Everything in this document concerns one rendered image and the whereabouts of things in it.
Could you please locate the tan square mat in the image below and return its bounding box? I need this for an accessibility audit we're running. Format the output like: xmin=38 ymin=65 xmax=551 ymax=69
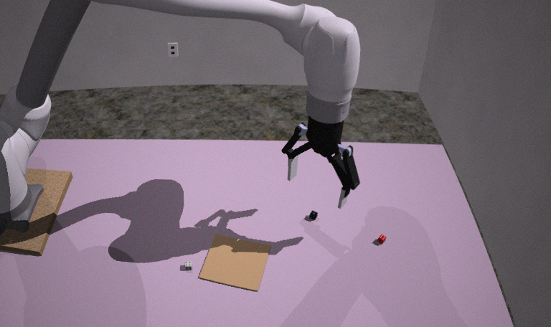
xmin=199 ymin=234 xmax=271 ymax=291

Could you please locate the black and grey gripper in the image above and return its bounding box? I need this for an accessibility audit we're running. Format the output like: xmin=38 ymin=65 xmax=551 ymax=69
xmin=281 ymin=116 xmax=360 ymax=209

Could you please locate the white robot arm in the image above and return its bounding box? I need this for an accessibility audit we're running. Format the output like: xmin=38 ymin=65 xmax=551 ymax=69
xmin=0 ymin=0 xmax=360 ymax=236

